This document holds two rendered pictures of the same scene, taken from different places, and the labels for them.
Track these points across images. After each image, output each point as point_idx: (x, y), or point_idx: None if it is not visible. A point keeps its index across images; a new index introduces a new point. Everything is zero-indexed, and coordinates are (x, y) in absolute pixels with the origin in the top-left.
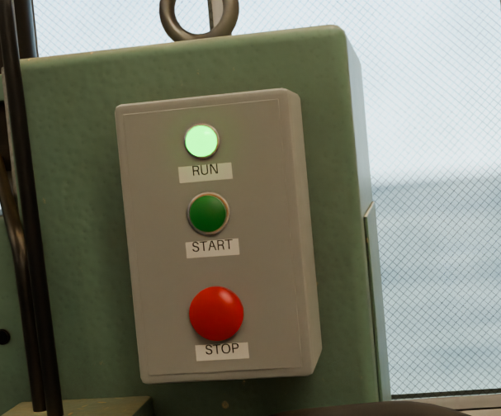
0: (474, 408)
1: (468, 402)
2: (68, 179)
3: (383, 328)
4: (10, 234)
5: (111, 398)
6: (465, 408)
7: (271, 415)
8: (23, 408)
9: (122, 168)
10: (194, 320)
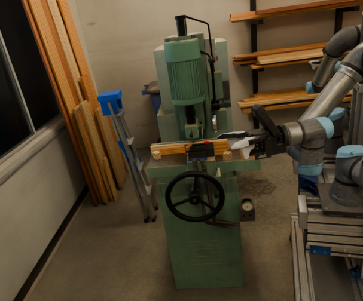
0: (27, 143)
1: (26, 142)
2: (204, 47)
3: None
4: (207, 53)
5: (207, 71)
6: (26, 144)
7: None
8: (210, 73)
9: (214, 44)
10: (217, 58)
